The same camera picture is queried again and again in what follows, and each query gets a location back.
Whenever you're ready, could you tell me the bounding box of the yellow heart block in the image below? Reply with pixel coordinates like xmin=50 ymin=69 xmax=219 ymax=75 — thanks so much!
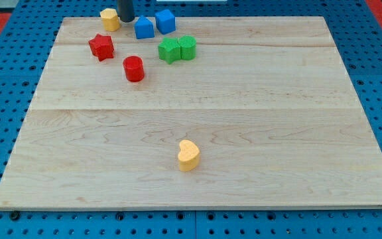
xmin=178 ymin=139 xmax=200 ymax=172

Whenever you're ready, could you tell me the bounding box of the blue cube block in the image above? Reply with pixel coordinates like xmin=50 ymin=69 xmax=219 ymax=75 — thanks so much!
xmin=155 ymin=9 xmax=176 ymax=35

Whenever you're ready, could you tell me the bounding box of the yellow hexagon block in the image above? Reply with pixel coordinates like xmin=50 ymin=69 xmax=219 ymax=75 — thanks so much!
xmin=100 ymin=8 xmax=121 ymax=32

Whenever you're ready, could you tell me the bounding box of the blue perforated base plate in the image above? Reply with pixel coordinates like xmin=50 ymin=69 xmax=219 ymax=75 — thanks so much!
xmin=0 ymin=0 xmax=382 ymax=238

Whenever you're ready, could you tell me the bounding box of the green cylinder block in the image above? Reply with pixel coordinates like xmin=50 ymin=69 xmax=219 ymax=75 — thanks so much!
xmin=178 ymin=35 xmax=196 ymax=60

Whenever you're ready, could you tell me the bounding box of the light wooden board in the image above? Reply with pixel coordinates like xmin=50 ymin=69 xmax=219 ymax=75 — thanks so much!
xmin=0 ymin=17 xmax=382 ymax=211

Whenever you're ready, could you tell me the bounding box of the blue triangle block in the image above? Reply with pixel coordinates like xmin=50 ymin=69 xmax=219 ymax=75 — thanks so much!
xmin=134 ymin=15 xmax=155 ymax=39

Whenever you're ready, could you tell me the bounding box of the red cylinder block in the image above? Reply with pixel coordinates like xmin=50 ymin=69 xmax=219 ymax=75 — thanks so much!
xmin=123 ymin=56 xmax=145 ymax=82

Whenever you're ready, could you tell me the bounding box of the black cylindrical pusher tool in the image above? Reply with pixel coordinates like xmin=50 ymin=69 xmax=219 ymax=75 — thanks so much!
xmin=117 ymin=0 xmax=135 ymax=23

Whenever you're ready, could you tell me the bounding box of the red star block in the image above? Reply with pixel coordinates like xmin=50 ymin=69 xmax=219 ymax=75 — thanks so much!
xmin=88 ymin=34 xmax=114 ymax=62

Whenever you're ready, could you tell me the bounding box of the green star block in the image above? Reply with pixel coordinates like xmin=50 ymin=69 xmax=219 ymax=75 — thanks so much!
xmin=158 ymin=37 xmax=181 ymax=64

